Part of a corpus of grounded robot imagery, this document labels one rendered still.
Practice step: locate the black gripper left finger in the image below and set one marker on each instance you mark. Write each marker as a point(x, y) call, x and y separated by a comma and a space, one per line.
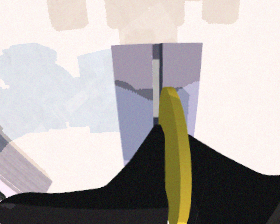
point(136, 195)

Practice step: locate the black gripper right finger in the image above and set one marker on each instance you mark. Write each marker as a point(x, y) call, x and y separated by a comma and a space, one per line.
point(225, 192)

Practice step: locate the gold coin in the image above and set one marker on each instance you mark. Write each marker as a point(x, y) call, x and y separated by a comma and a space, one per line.
point(177, 156)

